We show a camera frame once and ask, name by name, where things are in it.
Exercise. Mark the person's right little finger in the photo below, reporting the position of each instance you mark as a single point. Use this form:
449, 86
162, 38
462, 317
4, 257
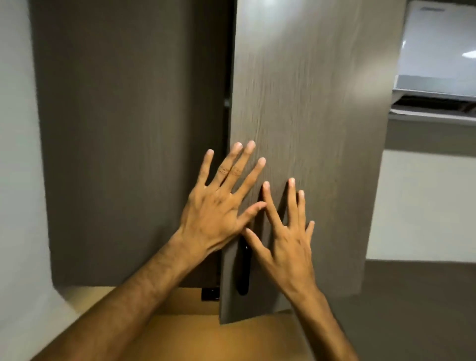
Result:
309, 232

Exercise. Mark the person's right forearm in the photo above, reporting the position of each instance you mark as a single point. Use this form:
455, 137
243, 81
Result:
323, 331

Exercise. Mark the grey wood-grain cabinet door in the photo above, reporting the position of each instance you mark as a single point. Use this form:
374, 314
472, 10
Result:
316, 111

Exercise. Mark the grey-brown cabinet body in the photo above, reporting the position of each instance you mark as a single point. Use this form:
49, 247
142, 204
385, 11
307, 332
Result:
130, 130

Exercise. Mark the person's left little finger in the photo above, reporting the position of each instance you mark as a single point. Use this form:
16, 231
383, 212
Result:
205, 167

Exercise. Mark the white air conditioner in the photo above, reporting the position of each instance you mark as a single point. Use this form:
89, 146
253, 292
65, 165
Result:
435, 59

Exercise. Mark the tan wooden shelf board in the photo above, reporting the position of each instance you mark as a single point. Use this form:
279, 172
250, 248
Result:
208, 334

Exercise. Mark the person's left forearm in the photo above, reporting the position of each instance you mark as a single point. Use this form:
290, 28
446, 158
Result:
126, 305

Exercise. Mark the person's left hand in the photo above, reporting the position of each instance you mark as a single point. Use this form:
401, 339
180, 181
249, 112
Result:
212, 219

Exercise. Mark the black door hinge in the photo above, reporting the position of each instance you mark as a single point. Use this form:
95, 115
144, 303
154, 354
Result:
210, 294

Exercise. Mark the person's left thumb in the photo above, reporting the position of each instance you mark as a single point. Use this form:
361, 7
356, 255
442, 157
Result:
253, 215

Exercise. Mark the person's right thumb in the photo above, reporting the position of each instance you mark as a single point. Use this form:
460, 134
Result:
254, 242

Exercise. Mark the person's left middle finger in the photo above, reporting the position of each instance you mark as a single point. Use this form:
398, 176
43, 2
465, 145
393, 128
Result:
241, 161

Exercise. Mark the person's right middle finger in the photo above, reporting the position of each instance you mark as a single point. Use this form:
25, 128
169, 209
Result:
292, 202

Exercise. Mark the person's right hand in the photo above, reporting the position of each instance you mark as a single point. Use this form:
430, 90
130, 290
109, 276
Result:
288, 256

